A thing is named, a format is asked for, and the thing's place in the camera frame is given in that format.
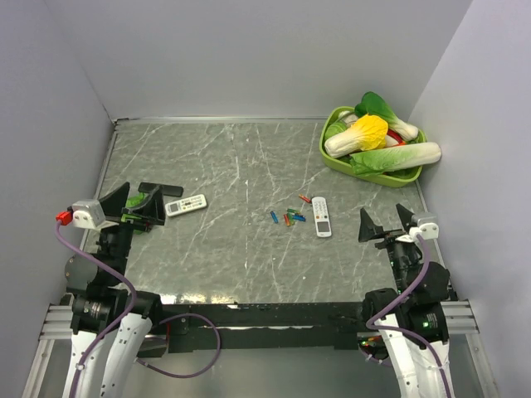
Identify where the black slim remote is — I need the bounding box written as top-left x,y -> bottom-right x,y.
137,182 -> 183,197

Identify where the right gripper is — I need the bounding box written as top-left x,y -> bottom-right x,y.
358,201 -> 418,294

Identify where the long green white cabbage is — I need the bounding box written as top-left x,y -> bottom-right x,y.
350,142 -> 441,176

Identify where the green plastic basket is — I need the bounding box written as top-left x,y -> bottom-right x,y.
319,106 -> 423,188

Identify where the yellow napa cabbage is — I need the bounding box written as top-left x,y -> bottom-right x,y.
324,114 -> 388,158

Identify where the green romaine lettuce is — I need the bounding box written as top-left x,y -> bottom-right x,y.
125,193 -> 144,208

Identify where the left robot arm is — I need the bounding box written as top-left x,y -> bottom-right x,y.
56,182 -> 166,397

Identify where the beige white remote control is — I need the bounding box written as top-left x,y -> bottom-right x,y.
165,194 -> 207,217

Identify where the black base frame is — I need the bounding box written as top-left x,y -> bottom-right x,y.
141,302 -> 378,358

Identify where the battery pile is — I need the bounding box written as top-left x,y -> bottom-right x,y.
283,208 -> 306,226

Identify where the bok choy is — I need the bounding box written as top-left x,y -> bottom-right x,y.
354,91 -> 419,142

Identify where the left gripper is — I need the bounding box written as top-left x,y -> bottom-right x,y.
97,182 -> 163,283

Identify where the white remote with display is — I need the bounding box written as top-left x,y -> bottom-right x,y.
311,197 -> 332,238

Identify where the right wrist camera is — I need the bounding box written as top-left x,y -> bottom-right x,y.
397,212 -> 439,243

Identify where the red pepper toy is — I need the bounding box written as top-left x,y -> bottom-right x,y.
385,129 -> 407,148

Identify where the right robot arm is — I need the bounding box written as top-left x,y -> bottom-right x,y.
358,204 -> 455,397

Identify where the small green cabbage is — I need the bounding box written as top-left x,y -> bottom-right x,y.
324,120 -> 347,142

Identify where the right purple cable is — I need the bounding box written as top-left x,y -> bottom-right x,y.
358,234 -> 454,398

